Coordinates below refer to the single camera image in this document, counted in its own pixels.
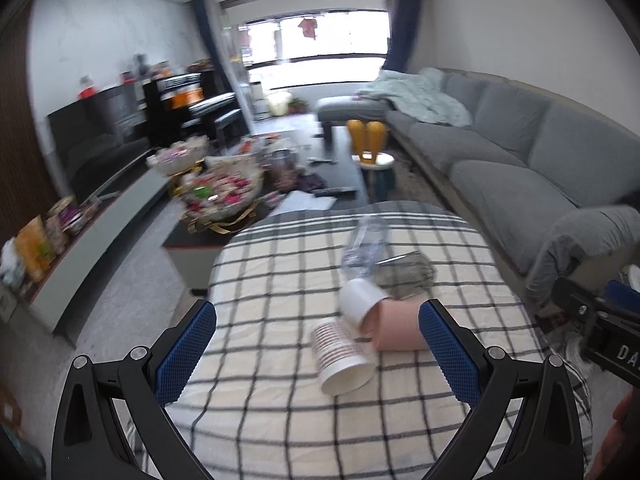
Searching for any pink ribbed cup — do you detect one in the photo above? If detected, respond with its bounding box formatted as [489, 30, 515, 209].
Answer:
[359, 296, 427, 352]

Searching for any white paper cup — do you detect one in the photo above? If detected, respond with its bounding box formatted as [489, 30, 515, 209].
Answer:
[338, 278, 390, 328]

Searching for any red striped paper cup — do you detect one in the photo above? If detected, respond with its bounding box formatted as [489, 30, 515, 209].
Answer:
[310, 318, 374, 396]

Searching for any grey sectional sofa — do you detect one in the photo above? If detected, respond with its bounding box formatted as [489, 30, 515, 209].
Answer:
[317, 70, 639, 308]

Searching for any grey crumpled plastic bag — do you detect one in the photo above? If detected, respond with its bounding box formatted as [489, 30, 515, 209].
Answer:
[372, 250, 437, 300]

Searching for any checked white tablecloth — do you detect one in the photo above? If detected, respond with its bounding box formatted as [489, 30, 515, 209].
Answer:
[166, 202, 550, 479]

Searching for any orange snack bag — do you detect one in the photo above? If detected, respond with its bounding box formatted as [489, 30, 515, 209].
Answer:
[15, 217, 55, 283]

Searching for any clear plastic bottle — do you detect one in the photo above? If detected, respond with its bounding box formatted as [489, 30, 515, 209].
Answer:
[341, 214, 390, 280]

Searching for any white tv cabinet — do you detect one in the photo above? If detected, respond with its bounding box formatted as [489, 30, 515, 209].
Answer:
[28, 170, 168, 335]

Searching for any light green blanket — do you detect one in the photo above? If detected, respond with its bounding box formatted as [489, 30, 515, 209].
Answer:
[357, 67, 472, 128]

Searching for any yellow rabbit ear stool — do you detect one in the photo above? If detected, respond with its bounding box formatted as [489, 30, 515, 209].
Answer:
[346, 119, 396, 202]

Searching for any dark coffee table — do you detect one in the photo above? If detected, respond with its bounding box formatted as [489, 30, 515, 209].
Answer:
[162, 126, 371, 296]

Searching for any snack filled fruit tray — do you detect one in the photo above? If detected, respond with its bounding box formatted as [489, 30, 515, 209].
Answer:
[174, 164, 264, 235]

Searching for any white upper tray bowl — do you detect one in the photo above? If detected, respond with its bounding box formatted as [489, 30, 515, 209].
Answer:
[146, 136, 209, 177]

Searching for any black television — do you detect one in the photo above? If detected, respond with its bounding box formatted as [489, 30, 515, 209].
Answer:
[48, 82, 150, 203]

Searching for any glass snack jar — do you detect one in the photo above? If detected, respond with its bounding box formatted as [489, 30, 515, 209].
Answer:
[270, 148, 297, 192]

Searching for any dark blue right curtain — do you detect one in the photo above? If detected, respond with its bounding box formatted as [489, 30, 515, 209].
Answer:
[382, 0, 422, 73]

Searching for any dark blue curtain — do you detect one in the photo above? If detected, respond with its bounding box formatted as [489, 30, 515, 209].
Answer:
[190, 0, 233, 92]
[382, 0, 422, 73]

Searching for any black piano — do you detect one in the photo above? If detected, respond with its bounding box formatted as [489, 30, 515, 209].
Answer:
[142, 70, 250, 152]

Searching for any dark blue left curtain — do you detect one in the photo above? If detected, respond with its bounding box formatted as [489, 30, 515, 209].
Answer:
[190, 0, 233, 92]

